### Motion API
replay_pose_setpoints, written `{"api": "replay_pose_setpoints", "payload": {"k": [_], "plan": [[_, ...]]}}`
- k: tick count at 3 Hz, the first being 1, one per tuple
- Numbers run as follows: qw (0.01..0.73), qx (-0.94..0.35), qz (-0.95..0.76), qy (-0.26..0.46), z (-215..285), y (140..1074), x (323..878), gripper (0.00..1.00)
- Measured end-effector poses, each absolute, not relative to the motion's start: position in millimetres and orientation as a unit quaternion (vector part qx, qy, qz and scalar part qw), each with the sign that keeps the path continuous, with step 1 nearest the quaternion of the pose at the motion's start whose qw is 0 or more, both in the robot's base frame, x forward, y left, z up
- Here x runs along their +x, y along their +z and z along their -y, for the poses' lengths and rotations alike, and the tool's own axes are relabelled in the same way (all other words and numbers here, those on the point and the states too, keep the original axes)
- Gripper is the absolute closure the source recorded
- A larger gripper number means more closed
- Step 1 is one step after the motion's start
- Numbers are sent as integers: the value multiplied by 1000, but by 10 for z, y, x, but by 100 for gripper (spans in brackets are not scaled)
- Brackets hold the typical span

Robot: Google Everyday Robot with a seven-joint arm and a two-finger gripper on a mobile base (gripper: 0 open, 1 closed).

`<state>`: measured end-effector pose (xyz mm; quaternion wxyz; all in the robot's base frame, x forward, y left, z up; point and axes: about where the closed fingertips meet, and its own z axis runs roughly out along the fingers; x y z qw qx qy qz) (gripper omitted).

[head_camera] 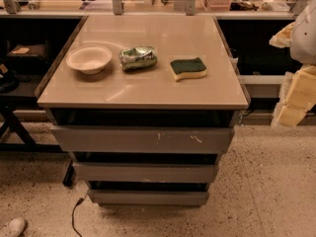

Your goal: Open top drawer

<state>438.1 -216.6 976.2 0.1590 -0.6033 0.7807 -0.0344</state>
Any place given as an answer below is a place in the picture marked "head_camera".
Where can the grey drawer cabinet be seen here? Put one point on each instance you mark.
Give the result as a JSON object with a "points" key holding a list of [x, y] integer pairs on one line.
{"points": [[145, 106]]}

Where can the black bag on left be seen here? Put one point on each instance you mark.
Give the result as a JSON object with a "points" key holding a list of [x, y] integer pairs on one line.
{"points": [[8, 80]]}

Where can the grey drawer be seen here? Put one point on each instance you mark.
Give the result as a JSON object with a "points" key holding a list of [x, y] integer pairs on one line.
{"points": [[145, 197], [84, 138], [144, 173]]}

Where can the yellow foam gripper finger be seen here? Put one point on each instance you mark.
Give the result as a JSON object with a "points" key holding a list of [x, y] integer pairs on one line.
{"points": [[282, 38], [297, 96]]}

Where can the grey top drawer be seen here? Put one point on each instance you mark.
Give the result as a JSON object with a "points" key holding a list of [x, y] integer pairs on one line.
{"points": [[84, 138]]}

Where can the grey middle drawer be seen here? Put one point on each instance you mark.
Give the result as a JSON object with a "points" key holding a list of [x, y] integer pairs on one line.
{"points": [[144, 173]]}

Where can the green yellow sponge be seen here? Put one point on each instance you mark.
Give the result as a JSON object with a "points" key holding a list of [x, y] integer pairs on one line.
{"points": [[187, 68]]}

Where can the grey bottom drawer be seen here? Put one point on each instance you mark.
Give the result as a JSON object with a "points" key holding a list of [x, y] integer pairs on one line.
{"points": [[145, 197]]}

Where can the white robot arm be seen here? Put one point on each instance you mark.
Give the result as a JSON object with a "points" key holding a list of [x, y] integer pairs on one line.
{"points": [[303, 39]]}

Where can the white paper bowl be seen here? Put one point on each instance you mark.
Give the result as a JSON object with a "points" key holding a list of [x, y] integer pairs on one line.
{"points": [[89, 59]]}

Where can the crushed green soda can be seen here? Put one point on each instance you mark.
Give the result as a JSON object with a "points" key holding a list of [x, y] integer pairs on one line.
{"points": [[137, 57]]}

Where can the white shoe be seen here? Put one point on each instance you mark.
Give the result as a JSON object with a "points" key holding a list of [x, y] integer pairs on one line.
{"points": [[13, 228]]}

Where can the black side table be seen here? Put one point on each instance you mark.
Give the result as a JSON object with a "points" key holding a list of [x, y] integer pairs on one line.
{"points": [[30, 61]]}

